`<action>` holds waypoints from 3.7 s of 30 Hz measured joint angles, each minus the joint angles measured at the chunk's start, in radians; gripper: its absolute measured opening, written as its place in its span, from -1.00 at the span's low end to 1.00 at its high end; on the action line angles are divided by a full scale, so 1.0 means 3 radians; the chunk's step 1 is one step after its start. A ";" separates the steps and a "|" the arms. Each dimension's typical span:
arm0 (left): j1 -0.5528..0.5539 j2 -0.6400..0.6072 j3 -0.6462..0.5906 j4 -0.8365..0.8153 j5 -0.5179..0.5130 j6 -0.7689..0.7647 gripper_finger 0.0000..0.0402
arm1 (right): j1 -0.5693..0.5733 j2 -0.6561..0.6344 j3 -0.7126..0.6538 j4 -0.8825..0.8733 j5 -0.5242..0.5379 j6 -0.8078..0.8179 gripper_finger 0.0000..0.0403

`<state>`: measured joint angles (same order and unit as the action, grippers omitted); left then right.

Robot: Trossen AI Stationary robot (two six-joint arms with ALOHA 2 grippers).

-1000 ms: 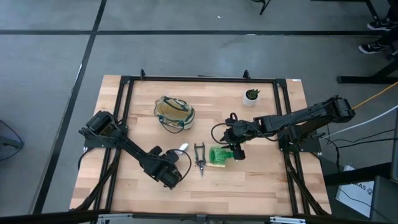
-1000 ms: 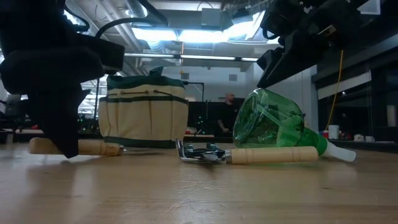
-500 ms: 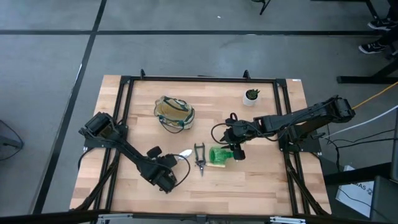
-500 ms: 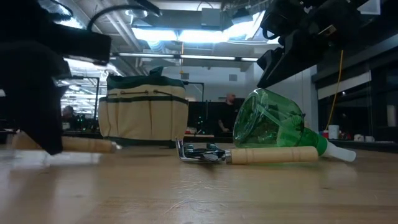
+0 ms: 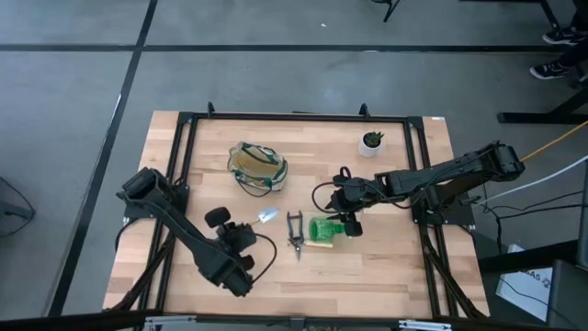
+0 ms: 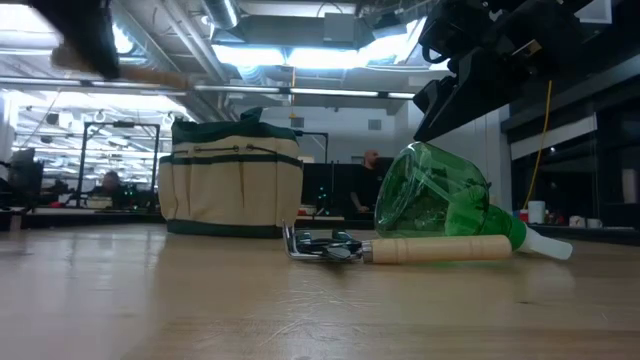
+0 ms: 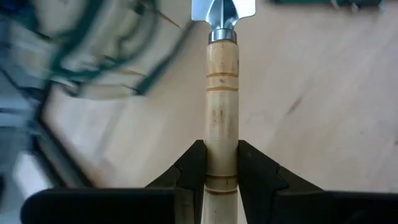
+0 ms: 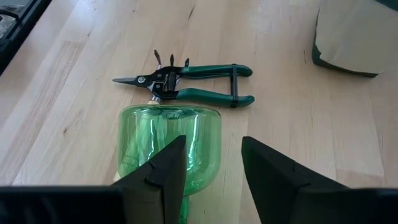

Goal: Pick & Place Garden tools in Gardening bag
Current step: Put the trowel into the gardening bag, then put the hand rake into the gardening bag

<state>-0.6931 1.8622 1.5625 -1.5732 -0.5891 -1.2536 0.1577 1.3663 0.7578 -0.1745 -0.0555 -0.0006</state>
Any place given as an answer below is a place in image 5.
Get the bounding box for white cardboard box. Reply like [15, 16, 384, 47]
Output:
[494, 243, 555, 323]

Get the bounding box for white potted succulent plant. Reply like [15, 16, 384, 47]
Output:
[357, 130, 386, 159]

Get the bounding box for cream green gardening bag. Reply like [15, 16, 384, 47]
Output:
[226, 141, 289, 199]

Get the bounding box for black desk base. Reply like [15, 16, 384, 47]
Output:
[496, 85, 588, 126]

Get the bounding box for green plastic bag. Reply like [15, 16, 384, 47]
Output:
[308, 215, 355, 244]

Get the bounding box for black pruning shears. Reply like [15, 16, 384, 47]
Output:
[286, 210, 306, 262]

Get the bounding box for person's shoe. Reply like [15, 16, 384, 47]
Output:
[542, 26, 581, 47]
[528, 60, 574, 81]

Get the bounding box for black table frame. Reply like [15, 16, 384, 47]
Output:
[103, 101, 491, 323]

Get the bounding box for silver metal bracket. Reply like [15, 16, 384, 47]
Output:
[142, 314, 198, 331]
[397, 318, 454, 331]

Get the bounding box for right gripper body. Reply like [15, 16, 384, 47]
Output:
[331, 177, 378, 239]

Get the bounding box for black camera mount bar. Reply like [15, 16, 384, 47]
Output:
[0, 308, 588, 331]

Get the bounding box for black wire stand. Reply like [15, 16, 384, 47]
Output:
[0, 177, 37, 238]

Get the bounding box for black chair leg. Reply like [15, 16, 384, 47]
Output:
[370, 0, 401, 23]

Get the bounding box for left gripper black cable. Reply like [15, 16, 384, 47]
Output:
[251, 232, 278, 284]

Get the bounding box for white cable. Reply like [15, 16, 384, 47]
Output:
[477, 154, 588, 206]

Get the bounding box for black floor cables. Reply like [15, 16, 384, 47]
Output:
[480, 183, 585, 243]

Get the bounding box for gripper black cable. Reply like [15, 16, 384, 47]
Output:
[311, 165, 353, 215]
[251, 232, 278, 284]

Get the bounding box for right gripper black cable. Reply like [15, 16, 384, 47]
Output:
[311, 165, 353, 215]

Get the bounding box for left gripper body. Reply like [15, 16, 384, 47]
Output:
[204, 206, 258, 272]

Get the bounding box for yellow cable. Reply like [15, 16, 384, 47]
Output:
[520, 120, 588, 163]

